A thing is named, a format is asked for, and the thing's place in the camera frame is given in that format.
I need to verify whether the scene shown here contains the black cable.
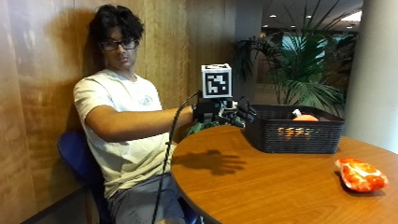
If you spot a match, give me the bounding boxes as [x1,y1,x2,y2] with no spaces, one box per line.
[150,91,202,224]

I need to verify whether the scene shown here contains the orange and white soft toy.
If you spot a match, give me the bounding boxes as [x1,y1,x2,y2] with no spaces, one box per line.
[333,157,390,193]

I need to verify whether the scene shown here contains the black-framed glasses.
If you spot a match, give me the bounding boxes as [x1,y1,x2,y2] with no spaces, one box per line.
[99,38,141,52]

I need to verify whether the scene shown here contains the orange fruit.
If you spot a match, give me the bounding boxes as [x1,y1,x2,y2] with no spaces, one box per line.
[292,114,321,122]

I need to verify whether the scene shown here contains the white round column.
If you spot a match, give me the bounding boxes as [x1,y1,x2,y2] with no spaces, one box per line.
[342,0,398,154]

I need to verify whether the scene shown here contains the bright ceiling light panel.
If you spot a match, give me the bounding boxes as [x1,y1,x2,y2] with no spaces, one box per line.
[339,10,363,22]

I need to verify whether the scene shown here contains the the person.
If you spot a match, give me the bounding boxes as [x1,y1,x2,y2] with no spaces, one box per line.
[72,3,258,224]

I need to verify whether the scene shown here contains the black woven plastic basket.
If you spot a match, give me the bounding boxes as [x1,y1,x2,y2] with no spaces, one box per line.
[242,104,347,155]

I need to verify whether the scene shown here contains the blue chair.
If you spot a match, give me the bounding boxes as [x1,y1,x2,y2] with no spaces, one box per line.
[56,130,201,224]

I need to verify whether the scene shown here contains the green palm plant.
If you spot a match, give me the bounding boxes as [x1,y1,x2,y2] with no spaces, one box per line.
[233,0,361,118]

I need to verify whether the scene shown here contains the white cube with black markers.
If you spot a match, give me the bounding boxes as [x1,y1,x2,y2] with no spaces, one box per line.
[200,63,234,100]

